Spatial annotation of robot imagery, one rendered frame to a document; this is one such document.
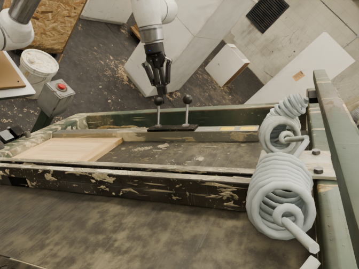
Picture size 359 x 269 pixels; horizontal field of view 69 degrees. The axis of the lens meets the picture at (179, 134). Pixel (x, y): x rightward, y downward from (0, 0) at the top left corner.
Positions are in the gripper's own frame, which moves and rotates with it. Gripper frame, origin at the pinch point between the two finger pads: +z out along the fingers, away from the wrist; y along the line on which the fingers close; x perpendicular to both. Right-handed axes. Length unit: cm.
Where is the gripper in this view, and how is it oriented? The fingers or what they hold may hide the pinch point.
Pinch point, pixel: (162, 94)
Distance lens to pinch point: 108.4
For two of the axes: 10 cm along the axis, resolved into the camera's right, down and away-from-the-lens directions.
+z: 1.6, 9.3, 3.4
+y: -9.1, 0.1, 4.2
